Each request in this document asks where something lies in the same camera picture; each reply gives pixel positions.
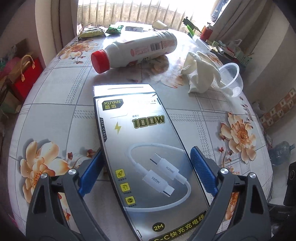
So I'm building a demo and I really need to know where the silver data cable box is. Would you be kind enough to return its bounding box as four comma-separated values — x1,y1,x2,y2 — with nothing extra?
93,84,209,240

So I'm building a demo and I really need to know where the white glove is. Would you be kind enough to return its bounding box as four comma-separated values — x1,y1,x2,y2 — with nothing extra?
181,51,234,96

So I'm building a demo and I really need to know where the white bottle red cap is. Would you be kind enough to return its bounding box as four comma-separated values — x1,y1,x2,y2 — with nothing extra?
91,31,177,74

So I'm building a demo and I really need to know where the large clear water bottle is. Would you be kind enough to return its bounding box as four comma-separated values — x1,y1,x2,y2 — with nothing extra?
268,141,295,166

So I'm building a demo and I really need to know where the floral table cloth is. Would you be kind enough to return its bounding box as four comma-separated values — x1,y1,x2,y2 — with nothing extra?
8,30,273,240

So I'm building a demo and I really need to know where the patterned paper roll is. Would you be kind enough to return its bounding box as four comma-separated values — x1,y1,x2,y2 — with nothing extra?
260,88,295,130

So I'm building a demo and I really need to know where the clear plastic cup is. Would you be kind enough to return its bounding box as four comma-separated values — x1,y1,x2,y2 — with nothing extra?
218,62,243,97

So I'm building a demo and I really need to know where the red gift bag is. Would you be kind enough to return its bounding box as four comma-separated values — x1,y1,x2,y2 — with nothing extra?
8,54,43,102

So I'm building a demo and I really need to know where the green mesh basket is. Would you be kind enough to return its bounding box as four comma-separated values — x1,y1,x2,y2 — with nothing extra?
235,50,252,66

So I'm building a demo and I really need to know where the yellow-green snack packet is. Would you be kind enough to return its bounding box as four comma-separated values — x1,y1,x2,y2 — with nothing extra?
78,26,105,38

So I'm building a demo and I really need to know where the green snack wrapper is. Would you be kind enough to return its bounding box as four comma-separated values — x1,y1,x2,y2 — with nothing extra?
105,25,123,35

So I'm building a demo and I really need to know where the red canister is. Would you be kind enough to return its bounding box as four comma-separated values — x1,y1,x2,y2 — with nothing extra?
200,22,213,42

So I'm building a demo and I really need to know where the white flat box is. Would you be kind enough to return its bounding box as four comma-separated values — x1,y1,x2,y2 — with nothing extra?
125,26,144,32

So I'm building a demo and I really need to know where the beige curtain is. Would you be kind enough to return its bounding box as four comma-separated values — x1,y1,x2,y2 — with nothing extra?
209,1,275,50

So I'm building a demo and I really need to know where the white paper cup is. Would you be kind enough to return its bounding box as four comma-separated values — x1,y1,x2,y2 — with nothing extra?
152,20,169,30

